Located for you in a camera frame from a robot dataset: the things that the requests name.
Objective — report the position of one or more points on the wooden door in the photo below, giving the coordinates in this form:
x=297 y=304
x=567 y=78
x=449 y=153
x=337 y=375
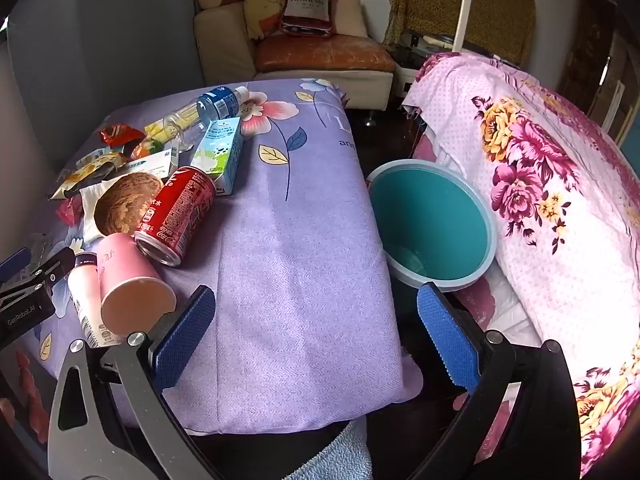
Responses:
x=590 y=55

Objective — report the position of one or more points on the small red wrapper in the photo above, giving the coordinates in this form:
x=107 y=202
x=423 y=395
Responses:
x=67 y=210

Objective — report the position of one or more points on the white and blue box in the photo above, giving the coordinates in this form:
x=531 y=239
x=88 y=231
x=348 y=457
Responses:
x=150 y=165

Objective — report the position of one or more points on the blue green milk carton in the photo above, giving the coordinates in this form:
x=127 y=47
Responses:
x=217 y=155

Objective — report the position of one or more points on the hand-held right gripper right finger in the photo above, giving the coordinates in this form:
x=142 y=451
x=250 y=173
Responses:
x=447 y=340

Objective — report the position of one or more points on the small white drink bottle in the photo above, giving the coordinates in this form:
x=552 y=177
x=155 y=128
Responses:
x=85 y=300

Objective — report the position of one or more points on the purple floral blanket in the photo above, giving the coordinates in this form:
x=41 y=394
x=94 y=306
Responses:
x=300 y=260

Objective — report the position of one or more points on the beige pillow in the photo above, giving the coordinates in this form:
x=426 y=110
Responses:
x=350 y=17

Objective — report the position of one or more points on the red soda can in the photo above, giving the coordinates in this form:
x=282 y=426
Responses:
x=175 y=215

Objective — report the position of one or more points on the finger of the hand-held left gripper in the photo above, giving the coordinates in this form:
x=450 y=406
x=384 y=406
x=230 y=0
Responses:
x=55 y=266
x=15 y=265

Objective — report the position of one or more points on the clear bottle with blue label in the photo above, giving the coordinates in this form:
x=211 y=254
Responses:
x=217 y=102

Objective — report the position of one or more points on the black media stand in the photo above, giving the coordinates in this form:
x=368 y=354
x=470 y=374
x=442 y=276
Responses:
x=407 y=60

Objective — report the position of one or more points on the yellow plush pillow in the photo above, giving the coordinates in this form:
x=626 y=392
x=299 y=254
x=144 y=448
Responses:
x=262 y=7

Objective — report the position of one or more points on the orange seat cushion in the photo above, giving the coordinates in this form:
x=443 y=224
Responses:
x=320 y=52

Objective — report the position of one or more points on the pink floral quilt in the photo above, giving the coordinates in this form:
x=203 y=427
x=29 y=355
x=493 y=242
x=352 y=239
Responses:
x=550 y=240

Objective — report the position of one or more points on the teal plastic bin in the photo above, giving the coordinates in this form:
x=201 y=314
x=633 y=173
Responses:
x=430 y=220

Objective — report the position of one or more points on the beige sofa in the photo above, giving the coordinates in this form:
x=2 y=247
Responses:
x=220 y=45

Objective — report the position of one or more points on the pink patterned bed sheet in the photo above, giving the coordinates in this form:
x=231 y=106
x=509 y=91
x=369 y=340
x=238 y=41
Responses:
x=480 y=305

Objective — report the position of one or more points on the red bottle-shaped bag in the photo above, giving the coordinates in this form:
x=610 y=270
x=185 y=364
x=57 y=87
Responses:
x=306 y=5

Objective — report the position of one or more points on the white pole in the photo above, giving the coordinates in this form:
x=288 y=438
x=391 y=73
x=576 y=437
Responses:
x=465 y=5

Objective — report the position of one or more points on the leopard print cloth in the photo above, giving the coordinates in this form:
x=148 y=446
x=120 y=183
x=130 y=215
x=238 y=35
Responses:
x=425 y=0

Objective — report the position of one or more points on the white packet with brown picture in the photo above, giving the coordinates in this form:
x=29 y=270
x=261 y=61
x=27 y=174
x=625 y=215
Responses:
x=125 y=205

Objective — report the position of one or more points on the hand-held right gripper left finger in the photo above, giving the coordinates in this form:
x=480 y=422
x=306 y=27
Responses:
x=185 y=340

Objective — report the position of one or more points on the light blue cloth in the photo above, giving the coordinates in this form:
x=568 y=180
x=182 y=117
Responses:
x=340 y=455

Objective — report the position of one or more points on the orange green candy packet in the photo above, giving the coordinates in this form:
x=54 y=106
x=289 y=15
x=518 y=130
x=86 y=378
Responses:
x=150 y=146

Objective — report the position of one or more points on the pink paper cup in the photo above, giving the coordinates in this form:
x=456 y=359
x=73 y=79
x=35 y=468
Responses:
x=125 y=280

